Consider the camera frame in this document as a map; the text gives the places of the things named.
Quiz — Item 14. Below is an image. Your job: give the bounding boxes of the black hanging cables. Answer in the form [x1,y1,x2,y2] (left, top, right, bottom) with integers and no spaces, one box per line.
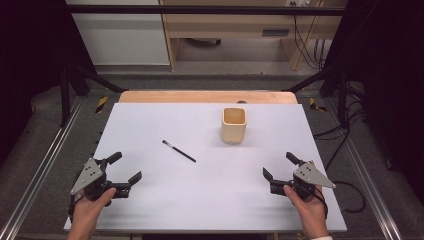
[292,14,329,71]

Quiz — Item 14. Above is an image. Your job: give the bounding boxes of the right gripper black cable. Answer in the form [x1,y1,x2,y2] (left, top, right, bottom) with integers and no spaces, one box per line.
[313,186,330,221]

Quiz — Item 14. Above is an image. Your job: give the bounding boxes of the black frame strut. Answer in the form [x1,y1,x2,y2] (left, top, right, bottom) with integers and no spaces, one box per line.
[282,64,352,130]
[59,61,130,128]

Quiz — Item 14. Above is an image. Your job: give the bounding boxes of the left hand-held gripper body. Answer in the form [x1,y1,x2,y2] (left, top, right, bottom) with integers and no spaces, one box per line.
[70,157,131,202]

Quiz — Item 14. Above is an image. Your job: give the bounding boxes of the black floor cables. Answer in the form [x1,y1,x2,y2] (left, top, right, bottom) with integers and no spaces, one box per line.
[312,81,368,172]

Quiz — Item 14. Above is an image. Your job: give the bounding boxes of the light wooden desk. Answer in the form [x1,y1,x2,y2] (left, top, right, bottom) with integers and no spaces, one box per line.
[159,0,348,72]

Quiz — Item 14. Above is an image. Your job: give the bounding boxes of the yellow black warning tape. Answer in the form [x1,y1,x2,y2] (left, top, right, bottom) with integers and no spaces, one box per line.
[308,97,328,113]
[94,96,109,114]

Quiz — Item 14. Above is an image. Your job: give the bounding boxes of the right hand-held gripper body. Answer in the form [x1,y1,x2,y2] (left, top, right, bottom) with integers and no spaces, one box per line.
[269,160,337,202]

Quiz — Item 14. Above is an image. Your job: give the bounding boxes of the black pen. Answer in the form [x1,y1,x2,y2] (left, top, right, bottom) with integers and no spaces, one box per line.
[161,139,198,164]

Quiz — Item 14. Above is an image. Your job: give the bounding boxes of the white cabinet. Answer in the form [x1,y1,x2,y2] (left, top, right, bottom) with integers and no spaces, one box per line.
[65,0,171,67]

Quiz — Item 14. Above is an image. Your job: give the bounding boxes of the white power strip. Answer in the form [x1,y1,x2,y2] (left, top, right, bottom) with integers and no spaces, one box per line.
[284,0,314,8]

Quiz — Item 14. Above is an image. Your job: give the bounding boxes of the wooden table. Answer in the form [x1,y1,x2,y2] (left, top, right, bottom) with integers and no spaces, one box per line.
[118,90,299,105]

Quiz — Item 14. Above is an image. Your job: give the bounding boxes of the black horizontal frame bar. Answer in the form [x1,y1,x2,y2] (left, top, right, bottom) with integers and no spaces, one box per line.
[65,4,348,17]

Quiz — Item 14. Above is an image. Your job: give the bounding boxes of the person's right hand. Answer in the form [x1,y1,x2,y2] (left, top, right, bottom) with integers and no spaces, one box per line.
[283,184,330,239]

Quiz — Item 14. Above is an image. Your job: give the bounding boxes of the black floor cable loop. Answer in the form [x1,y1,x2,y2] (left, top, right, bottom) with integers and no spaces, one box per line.
[332,180,367,214]

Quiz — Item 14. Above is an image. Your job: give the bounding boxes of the aluminium rail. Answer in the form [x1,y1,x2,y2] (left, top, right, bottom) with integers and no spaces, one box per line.
[323,97,405,240]
[0,96,85,240]

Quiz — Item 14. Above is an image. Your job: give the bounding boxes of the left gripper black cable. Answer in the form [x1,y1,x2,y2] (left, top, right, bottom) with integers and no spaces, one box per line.
[67,194,84,224]

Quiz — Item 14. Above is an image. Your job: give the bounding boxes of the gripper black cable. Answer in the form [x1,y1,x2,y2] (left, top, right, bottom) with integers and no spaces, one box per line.
[67,194,84,224]
[313,186,330,221]

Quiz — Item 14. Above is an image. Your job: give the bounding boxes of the beige square pen holder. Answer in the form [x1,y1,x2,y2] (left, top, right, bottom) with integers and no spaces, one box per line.
[220,106,248,145]

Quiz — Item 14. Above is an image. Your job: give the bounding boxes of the person's left hand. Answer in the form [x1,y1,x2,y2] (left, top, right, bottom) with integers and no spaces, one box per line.
[68,187,117,235]

